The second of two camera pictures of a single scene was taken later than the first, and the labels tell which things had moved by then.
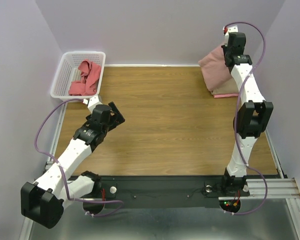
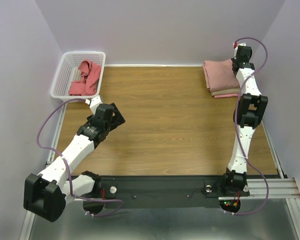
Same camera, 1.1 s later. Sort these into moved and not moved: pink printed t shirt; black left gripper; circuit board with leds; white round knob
Moved: pink printed t shirt
Not moved: circuit board with leds; white round knob; black left gripper
